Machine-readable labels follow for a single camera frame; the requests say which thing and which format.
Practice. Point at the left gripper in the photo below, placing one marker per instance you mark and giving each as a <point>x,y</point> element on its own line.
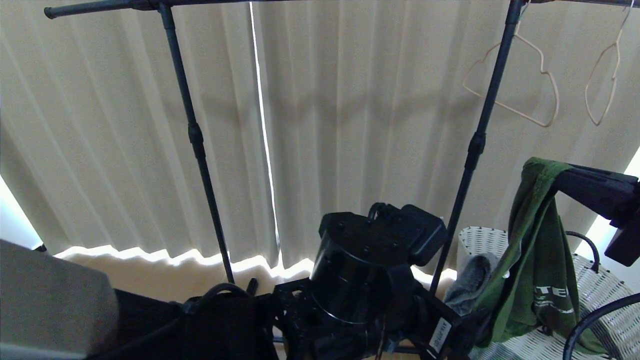
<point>400,345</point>

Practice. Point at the beige curtain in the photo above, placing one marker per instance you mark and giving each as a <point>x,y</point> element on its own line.
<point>350,125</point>

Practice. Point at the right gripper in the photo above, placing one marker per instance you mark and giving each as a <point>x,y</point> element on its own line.
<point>627,240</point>

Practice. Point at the black clothes rack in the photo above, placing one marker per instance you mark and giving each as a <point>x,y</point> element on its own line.
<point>195,135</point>

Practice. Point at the pink clothes hanger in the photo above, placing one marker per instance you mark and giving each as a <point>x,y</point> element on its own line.
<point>591,80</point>
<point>556,100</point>

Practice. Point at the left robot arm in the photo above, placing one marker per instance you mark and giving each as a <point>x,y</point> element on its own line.
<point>55,300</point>

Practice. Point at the white laundry basket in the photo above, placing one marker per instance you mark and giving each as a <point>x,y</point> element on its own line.
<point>600,300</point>

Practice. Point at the pale grey garment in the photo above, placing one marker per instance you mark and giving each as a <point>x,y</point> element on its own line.
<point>470,285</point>

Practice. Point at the green long-sleeved shirt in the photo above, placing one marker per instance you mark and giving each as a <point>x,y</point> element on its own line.
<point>530,260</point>

